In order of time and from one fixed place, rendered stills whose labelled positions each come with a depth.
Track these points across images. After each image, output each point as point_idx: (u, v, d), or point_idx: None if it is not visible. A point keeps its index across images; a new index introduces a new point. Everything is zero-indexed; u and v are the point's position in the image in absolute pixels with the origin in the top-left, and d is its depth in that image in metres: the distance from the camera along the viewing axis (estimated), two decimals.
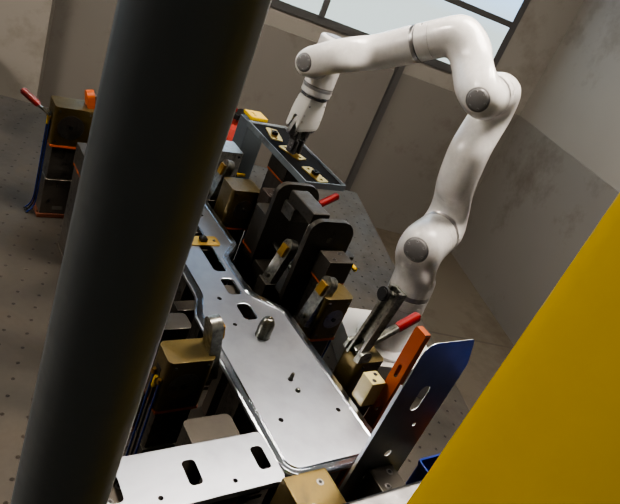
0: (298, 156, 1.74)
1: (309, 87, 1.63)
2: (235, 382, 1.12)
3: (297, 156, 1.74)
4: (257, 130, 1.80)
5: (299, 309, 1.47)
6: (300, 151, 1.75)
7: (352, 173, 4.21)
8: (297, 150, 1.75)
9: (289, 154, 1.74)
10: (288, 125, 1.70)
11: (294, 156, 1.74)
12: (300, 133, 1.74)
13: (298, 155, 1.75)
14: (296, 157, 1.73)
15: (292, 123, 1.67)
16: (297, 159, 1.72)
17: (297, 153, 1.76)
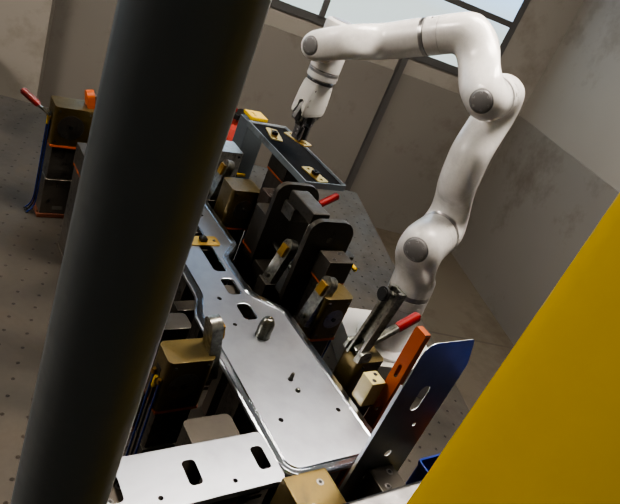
0: (303, 142, 1.72)
1: (315, 71, 1.61)
2: (235, 382, 1.12)
3: (303, 143, 1.72)
4: (257, 130, 1.80)
5: (299, 309, 1.47)
6: (306, 137, 1.73)
7: (352, 173, 4.21)
8: (302, 137, 1.73)
9: (294, 140, 1.72)
10: (294, 111, 1.68)
11: (300, 142, 1.72)
12: (306, 119, 1.72)
13: (304, 142, 1.73)
14: (302, 143, 1.71)
15: (298, 108, 1.65)
16: (303, 145, 1.70)
17: (302, 140, 1.74)
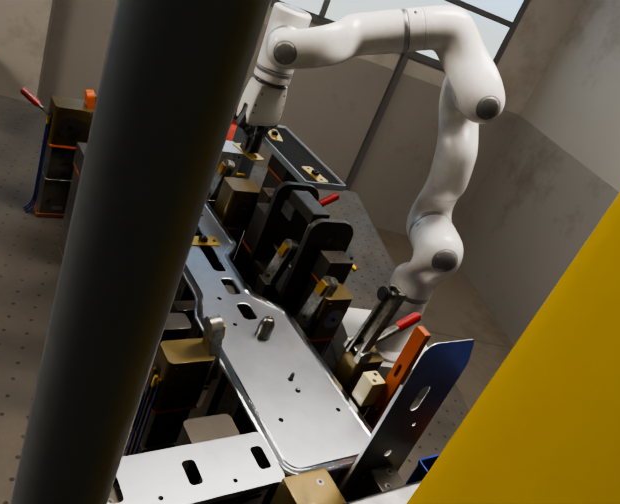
0: (253, 155, 1.44)
1: (260, 69, 1.33)
2: (235, 382, 1.12)
3: (252, 156, 1.43)
4: None
5: (299, 309, 1.47)
6: (257, 150, 1.45)
7: (352, 173, 4.21)
8: (253, 149, 1.45)
9: (242, 153, 1.44)
10: None
11: (249, 155, 1.43)
12: (258, 128, 1.44)
13: (255, 155, 1.45)
14: (251, 156, 1.43)
15: (242, 114, 1.37)
16: (251, 159, 1.42)
17: (253, 153, 1.46)
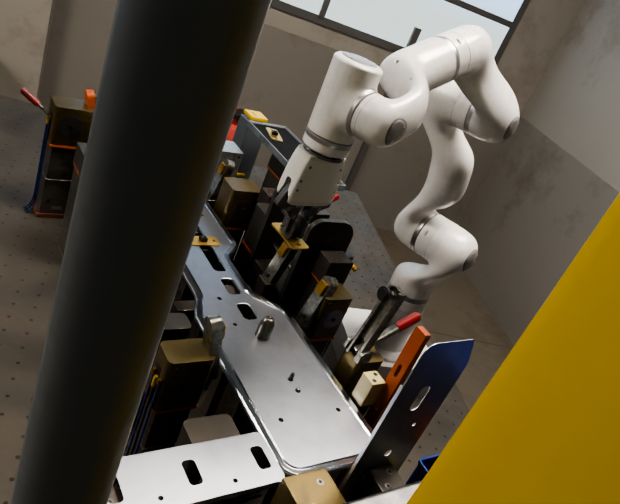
0: (296, 242, 1.12)
1: (310, 136, 1.01)
2: (235, 382, 1.12)
3: (294, 243, 1.11)
4: (257, 130, 1.80)
5: (299, 309, 1.47)
6: (301, 235, 1.12)
7: (352, 173, 4.21)
8: (297, 233, 1.13)
9: (282, 237, 1.12)
10: None
11: (290, 241, 1.11)
12: (305, 207, 1.12)
13: (298, 241, 1.12)
14: (292, 243, 1.11)
15: (283, 191, 1.06)
16: (292, 247, 1.10)
17: (297, 237, 1.13)
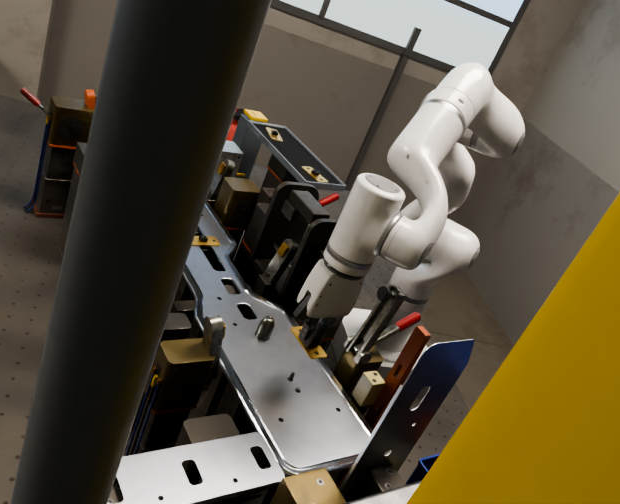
0: (314, 350, 1.12)
1: (331, 255, 1.01)
2: (235, 382, 1.12)
3: (312, 351, 1.11)
4: (257, 130, 1.80)
5: None
6: (320, 342, 1.12)
7: (352, 173, 4.21)
8: (315, 340, 1.13)
9: (300, 344, 1.12)
10: (301, 303, 1.09)
11: (308, 349, 1.11)
12: None
13: (316, 349, 1.12)
14: (310, 352, 1.11)
15: (303, 304, 1.06)
16: (310, 356, 1.10)
17: (315, 344, 1.13)
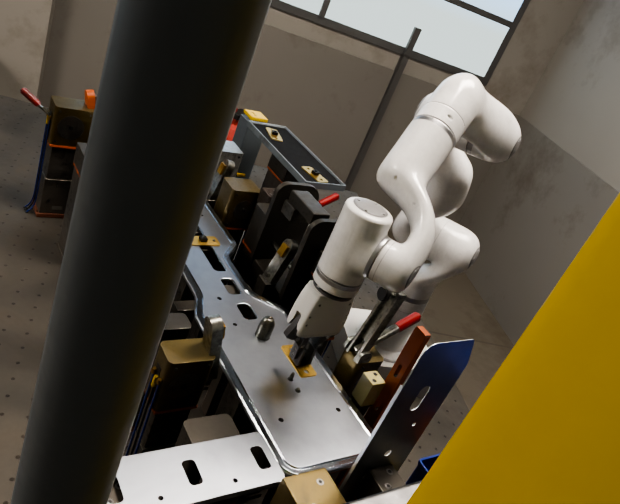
0: (304, 368, 1.14)
1: (320, 277, 1.03)
2: (235, 382, 1.12)
3: (302, 370, 1.13)
4: (257, 130, 1.80)
5: None
6: (310, 361, 1.14)
7: (352, 173, 4.21)
8: (305, 359, 1.15)
9: (291, 363, 1.14)
10: (291, 323, 1.11)
11: (298, 368, 1.13)
12: None
13: (306, 367, 1.14)
14: (300, 370, 1.13)
15: (293, 324, 1.08)
16: (300, 375, 1.12)
17: (305, 362, 1.15)
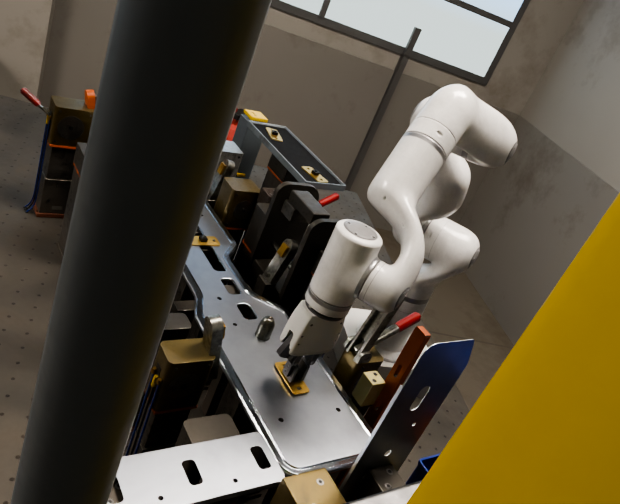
0: (297, 385, 1.16)
1: (312, 297, 1.06)
2: (235, 382, 1.12)
3: (295, 387, 1.15)
4: (257, 130, 1.80)
5: None
6: (303, 378, 1.16)
7: (352, 173, 4.21)
8: (298, 375, 1.17)
9: (284, 380, 1.16)
10: (284, 341, 1.13)
11: (291, 385, 1.15)
12: None
13: (299, 384, 1.16)
14: (293, 387, 1.15)
15: (286, 343, 1.10)
16: (293, 392, 1.14)
17: (298, 379, 1.17)
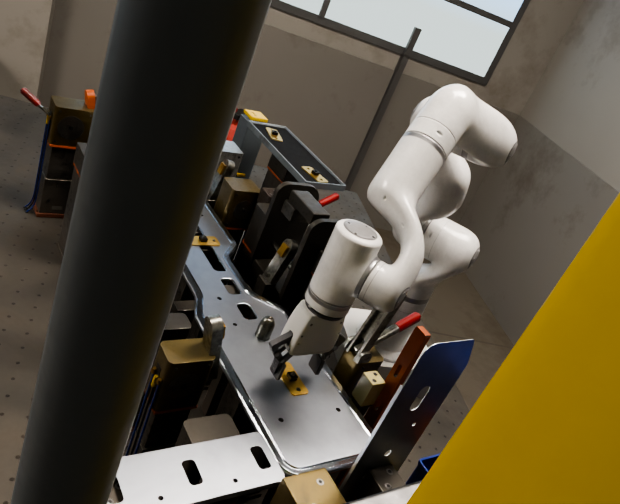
0: (296, 386, 1.16)
1: (312, 297, 1.06)
2: (235, 382, 1.12)
3: (294, 388, 1.15)
4: (257, 130, 1.80)
5: None
6: (318, 372, 1.18)
7: (352, 173, 4.21)
8: (297, 377, 1.17)
9: (283, 381, 1.16)
10: None
11: (290, 386, 1.15)
12: None
13: (298, 385, 1.17)
14: (292, 388, 1.15)
15: (283, 337, 1.09)
16: (292, 393, 1.14)
17: (297, 380, 1.18)
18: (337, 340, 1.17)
